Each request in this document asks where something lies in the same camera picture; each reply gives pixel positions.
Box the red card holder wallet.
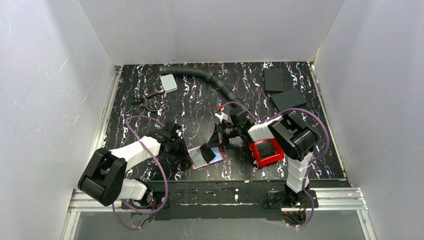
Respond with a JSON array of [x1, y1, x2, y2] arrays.
[[188, 145, 226, 170]]

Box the red plastic tray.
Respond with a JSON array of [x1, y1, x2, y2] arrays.
[[248, 138, 285, 168]]

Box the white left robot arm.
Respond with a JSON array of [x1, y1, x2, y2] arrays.
[[77, 121, 193, 207]]

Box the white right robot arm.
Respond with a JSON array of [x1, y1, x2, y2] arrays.
[[199, 107, 318, 195]]

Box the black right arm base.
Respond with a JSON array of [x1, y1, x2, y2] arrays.
[[262, 189, 319, 227]]

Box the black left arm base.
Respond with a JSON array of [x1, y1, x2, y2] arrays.
[[121, 191, 165, 211]]

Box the black pliers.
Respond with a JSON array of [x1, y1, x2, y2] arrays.
[[131, 91, 164, 113]]

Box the small grey box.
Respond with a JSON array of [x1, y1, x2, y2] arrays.
[[160, 74, 178, 93]]

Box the black flat pad upper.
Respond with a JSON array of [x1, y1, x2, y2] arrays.
[[263, 68, 285, 94]]

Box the black flat pad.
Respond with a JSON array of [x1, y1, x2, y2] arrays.
[[263, 68, 285, 94], [270, 89, 307, 112]]

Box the black flat pad lower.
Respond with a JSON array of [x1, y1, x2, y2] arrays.
[[270, 89, 307, 112]]

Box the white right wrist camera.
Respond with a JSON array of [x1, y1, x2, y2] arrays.
[[214, 106, 229, 123]]

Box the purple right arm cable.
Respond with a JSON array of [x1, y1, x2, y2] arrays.
[[220, 101, 331, 229]]

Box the black corrugated hose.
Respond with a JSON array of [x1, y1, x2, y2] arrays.
[[158, 65, 248, 110]]

